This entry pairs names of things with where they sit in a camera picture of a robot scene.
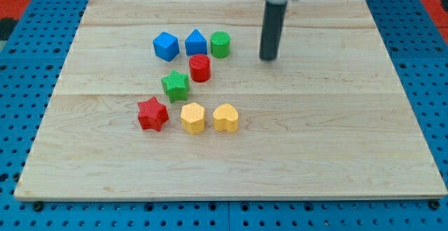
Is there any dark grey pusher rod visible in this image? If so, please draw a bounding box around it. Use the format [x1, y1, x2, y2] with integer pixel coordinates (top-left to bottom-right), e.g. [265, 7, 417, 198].
[259, 1, 287, 61]

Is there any green cylinder block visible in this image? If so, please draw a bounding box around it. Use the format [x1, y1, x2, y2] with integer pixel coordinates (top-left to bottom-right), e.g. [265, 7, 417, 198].
[210, 31, 230, 58]

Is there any blue triangle block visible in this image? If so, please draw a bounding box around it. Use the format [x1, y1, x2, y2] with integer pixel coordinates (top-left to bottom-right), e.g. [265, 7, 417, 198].
[185, 29, 207, 56]

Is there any red cylinder block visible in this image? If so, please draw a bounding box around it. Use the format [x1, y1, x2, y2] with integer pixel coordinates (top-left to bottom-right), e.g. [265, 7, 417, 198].
[189, 54, 211, 83]

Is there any blue cube block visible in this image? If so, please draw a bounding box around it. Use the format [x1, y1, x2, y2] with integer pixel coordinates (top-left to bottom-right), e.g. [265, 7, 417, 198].
[153, 31, 179, 62]

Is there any yellow heart block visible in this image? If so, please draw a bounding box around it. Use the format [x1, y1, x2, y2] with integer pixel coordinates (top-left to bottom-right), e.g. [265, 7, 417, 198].
[213, 104, 239, 133]

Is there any wooden board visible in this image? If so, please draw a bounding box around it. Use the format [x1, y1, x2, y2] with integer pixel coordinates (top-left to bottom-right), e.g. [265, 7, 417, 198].
[15, 0, 447, 202]

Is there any green star block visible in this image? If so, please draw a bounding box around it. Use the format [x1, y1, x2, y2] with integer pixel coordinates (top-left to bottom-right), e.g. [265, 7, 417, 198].
[161, 70, 190, 103]

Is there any yellow hexagon block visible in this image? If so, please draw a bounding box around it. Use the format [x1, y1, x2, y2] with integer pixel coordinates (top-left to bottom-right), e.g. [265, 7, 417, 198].
[181, 102, 206, 134]

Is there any red star block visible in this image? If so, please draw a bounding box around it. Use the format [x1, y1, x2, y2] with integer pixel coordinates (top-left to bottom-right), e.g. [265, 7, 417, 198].
[137, 97, 169, 132]

